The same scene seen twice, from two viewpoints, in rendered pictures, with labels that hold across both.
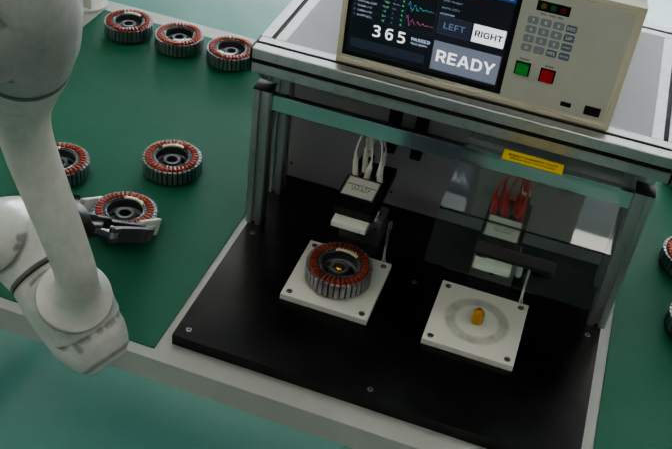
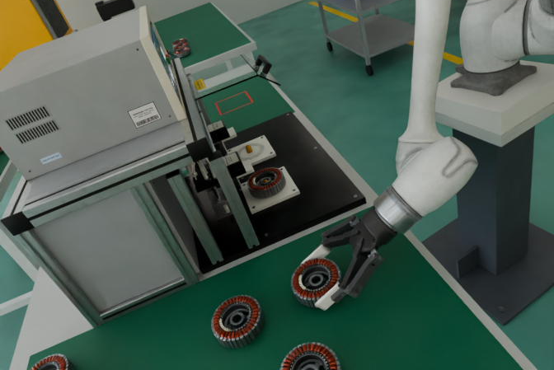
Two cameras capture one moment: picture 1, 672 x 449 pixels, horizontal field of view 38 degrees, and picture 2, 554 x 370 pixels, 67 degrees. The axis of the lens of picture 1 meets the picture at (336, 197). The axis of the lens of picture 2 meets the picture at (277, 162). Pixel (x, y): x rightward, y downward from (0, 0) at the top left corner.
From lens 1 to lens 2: 1.84 m
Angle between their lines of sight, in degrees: 85
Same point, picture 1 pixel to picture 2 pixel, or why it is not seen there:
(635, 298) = not seen: hidden behind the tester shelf
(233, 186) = (227, 285)
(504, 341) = (253, 142)
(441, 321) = (260, 156)
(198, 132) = (180, 356)
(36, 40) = not seen: outside the picture
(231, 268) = (301, 218)
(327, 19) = (137, 148)
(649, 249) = not seen: hidden behind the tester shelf
